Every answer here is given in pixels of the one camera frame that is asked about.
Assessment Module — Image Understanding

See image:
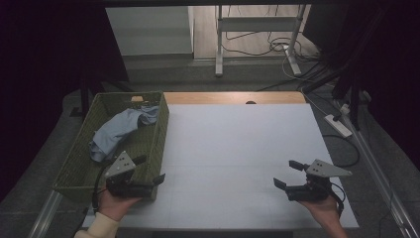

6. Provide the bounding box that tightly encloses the black stand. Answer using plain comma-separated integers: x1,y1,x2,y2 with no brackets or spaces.
301,63,365,131
69,77,93,119

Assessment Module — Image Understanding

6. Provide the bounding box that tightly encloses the dark curtain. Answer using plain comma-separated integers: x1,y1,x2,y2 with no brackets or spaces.
0,0,130,202
303,0,420,173

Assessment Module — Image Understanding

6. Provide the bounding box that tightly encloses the tangle of black cables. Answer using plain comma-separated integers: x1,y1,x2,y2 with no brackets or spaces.
220,30,320,63

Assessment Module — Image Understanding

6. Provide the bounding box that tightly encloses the light blue tank top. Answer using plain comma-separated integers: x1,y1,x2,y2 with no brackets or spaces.
88,104,160,164

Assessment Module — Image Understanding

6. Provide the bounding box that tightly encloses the hand-held gripper cable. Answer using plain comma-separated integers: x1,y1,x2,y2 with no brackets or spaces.
329,180,347,219
91,163,114,213

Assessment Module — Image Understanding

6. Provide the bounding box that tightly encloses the person's left hand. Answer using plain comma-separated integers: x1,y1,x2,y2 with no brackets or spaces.
98,187,144,222

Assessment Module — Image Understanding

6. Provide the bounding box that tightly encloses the white power strip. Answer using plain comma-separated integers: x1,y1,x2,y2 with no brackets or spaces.
324,113,354,139

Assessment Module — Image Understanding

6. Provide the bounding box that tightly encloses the light grey board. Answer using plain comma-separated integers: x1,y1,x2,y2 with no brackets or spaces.
105,6,194,57

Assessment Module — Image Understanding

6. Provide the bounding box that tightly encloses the right hand-held gripper cable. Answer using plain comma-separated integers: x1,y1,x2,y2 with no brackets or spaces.
329,180,347,219

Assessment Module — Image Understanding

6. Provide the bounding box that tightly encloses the person's right hand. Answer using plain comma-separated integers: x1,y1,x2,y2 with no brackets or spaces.
296,194,345,230

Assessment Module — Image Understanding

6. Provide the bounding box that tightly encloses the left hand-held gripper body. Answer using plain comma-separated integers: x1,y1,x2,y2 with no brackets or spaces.
104,150,157,199

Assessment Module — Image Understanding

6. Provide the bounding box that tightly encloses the green woven basket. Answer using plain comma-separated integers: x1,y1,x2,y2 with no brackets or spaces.
52,90,170,203

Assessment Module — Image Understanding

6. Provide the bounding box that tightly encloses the black looped floor cable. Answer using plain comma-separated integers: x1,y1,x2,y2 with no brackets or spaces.
321,133,362,169

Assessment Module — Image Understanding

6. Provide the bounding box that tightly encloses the left hand-held gripper cable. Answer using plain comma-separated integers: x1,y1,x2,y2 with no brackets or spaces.
91,163,114,213

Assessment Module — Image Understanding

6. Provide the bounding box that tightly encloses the aluminium rail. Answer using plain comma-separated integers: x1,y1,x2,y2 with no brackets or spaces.
336,102,420,238
28,189,63,238

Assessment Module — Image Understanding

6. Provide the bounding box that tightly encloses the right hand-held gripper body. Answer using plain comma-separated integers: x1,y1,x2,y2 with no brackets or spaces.
284,159,354,203

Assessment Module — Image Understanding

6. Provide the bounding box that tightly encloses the white metal stand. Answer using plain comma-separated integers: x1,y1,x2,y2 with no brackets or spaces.
215,4,308,78

